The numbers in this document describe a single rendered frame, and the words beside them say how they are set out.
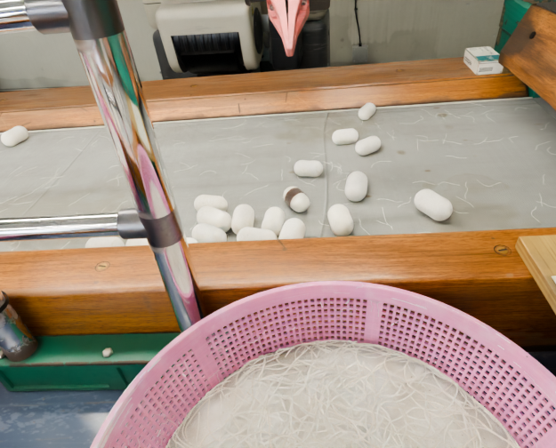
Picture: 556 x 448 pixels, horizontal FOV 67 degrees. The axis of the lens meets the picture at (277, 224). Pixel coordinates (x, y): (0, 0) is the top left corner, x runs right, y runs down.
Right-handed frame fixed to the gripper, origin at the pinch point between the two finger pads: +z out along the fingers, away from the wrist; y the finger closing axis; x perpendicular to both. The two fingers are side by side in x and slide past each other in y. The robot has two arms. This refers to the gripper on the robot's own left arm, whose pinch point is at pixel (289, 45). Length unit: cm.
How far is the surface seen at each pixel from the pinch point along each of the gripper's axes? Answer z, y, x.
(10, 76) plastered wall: -123, -187, 190
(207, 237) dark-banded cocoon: 21.2, -7.7, -4.6
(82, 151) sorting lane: 6.1, -28.8, 10.4
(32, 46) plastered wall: -132, -163, 175
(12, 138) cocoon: 3.3, -39.4, 11.0
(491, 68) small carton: -4.0, 27.2, 14.9
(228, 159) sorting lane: 9.6, -8.3, 7.5
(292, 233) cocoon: 21.3, -0.2, -5.1
